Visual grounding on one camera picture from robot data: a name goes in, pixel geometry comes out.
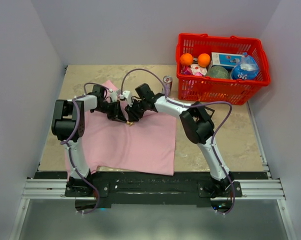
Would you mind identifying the red plastic shopping basket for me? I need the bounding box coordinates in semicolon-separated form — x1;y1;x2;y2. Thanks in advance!
175;33;271;105

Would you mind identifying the aluminium rail frame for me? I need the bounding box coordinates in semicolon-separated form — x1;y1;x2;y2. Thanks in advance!
9;102;298;240

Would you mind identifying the left orange fruit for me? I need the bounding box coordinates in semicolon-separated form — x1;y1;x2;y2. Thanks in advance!
179;53;194;66

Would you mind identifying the orange fruit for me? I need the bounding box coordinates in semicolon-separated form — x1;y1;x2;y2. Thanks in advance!
179;53;194;66
197;53;211;68

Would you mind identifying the red soda can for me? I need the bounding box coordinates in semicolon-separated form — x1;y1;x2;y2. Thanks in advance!
162;75;173;97

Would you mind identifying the green melon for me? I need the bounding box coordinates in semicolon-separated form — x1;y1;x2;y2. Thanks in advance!
205;65;230;79

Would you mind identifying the white blue carton box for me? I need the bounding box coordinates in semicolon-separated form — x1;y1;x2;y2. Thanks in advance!
209;52;244;71

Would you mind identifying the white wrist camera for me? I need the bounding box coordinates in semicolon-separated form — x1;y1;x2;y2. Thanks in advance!
119;90;133;106
107;88;121;102

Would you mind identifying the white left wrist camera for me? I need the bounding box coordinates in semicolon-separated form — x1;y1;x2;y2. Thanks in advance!
107;88;121;102

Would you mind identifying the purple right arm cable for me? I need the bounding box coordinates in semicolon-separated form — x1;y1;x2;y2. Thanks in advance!
120;68;235;216

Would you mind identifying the right orange fruit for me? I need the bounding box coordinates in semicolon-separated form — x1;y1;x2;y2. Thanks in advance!
197;53;211;68

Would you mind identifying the pink garment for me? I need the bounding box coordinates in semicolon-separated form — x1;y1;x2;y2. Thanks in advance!
66;79;177;178

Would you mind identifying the pink white snack packet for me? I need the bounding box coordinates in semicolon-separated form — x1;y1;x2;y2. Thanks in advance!
181;64;207;77

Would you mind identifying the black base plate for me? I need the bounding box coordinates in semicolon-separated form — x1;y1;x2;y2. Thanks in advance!
34;171;269;210

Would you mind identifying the small black square frame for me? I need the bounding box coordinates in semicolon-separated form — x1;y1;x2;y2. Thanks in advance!
204;106;215;117

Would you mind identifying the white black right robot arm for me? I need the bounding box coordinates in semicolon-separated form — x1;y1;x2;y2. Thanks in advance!
119;83;236;198

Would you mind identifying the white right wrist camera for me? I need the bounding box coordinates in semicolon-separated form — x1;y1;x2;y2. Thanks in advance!
119;90;133;106

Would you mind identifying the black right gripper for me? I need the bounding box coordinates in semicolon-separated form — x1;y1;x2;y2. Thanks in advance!
125;99;148;123

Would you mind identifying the blue plastic bag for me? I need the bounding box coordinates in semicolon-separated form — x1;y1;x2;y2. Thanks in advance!
230;52;260;81

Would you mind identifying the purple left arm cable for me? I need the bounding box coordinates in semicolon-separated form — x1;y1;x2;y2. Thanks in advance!
59;82;116;215

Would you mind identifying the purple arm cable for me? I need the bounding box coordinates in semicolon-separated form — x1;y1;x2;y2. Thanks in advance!
59;82;116;215
120;68;235;216

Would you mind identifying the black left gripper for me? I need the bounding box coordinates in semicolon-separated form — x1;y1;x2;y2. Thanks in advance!
93;99;127;123

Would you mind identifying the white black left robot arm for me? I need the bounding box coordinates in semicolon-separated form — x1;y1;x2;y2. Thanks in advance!
51;84;126;198

